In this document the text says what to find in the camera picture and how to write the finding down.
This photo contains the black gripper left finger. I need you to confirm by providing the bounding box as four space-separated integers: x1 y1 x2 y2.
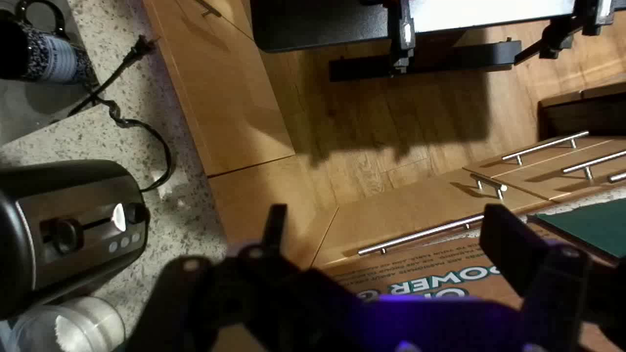
130 204 369 352

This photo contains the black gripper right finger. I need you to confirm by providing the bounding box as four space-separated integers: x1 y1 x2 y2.
478 204 626 352

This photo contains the green brown cardboard produce box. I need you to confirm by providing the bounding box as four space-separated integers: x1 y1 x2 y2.
322 198 626 352

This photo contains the white plastic container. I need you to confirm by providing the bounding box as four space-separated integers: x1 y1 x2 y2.
9 296 128 352

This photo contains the black silver toaster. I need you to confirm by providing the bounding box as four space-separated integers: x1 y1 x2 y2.
0 159 153 321

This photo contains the wooden drawer cabinet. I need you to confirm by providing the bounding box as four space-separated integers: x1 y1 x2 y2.
312 134 626 270

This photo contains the wooden lower cabinet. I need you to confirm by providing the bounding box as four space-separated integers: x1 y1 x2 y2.
142 0 341 270

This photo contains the blue spray bottle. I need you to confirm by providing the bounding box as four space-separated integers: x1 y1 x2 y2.
0 0 91 87

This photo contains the black toaster power cable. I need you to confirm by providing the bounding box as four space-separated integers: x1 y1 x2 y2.
65 36 177 196

